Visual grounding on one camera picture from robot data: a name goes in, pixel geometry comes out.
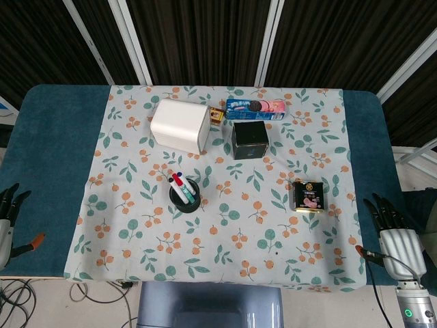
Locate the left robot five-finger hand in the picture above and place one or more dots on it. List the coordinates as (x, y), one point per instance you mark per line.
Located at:
(6, 235)

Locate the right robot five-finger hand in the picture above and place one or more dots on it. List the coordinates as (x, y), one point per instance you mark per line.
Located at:
(403, 249)

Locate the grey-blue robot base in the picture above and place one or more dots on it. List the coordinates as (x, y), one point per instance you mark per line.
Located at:
(208, 305)

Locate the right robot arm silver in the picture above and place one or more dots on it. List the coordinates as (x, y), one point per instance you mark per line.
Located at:
(414, 304)

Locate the red-capped white marker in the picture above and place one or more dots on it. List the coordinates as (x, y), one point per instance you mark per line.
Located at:
(177, 179)

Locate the black mesh pen holder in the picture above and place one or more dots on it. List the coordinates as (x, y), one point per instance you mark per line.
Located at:
(186, 208)

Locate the blue cap marker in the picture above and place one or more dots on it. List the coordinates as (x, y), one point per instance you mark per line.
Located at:
(180, 175)

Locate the teal fabric table cover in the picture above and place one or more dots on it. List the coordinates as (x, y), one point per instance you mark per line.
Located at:
(51, 153)

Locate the black gold luncheon meat tin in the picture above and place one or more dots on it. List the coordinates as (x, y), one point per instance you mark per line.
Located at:
(309, 198)

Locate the white blue panel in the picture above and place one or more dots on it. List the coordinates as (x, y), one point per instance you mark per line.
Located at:
(6, 107)

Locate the floral orange-fruit tablecloth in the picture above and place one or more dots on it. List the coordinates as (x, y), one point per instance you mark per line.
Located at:
(239, 218)

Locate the black cardboard cube box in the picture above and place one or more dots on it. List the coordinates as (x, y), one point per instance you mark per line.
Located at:
(250, 140)

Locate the blue pink cookie box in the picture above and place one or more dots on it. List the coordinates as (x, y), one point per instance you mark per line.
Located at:
(256, 108)

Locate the white plastic storage box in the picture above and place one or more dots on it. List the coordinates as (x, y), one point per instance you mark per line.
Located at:
(177, 123)

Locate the small brown yellow box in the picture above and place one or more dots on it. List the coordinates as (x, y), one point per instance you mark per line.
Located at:
(216, 115)

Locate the aluminium frame profile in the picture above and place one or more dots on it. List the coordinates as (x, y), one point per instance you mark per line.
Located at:
(414, 159)

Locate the white partition post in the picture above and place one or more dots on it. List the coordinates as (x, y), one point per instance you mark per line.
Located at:
(409, 65)
(89, 42)
(131, 41)
(269, 41)

